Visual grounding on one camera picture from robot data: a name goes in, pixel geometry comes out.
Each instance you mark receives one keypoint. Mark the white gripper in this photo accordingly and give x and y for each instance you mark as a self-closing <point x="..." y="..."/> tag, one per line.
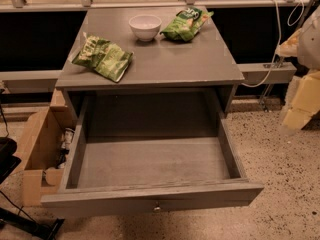
<point x="310" y="47"/>

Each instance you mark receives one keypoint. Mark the green jalapeno chip bag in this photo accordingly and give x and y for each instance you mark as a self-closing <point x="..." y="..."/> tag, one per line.
<point x="103" y="56"/>

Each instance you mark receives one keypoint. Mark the grey open top drawer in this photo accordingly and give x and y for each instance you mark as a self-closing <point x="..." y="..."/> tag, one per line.
<point x="133" y="152"/>

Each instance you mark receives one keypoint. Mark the grey wooden cabinet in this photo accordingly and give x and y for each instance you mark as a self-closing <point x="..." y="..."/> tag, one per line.
<point x="146" y="70"/>

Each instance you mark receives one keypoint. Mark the white ceramic bowl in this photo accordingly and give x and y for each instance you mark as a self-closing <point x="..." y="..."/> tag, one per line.
<point x="145" y="27"/>

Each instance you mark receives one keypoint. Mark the items inside cardboard box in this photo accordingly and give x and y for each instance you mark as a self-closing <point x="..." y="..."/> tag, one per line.
<point x="65" y="147"/>

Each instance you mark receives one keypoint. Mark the cardboard box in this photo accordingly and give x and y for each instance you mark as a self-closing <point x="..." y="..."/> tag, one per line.
<point x="39" y="149"/>

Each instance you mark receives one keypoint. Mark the black stand base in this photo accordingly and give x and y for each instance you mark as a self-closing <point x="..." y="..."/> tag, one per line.
<point x="41" y="231"/>

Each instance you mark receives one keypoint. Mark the black device on left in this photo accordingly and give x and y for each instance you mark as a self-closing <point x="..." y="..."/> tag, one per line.
<point x="8" y="161"/>

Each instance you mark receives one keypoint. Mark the grey metal rail frame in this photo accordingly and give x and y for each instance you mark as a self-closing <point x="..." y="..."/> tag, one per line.
<point x="113" y="16"/>

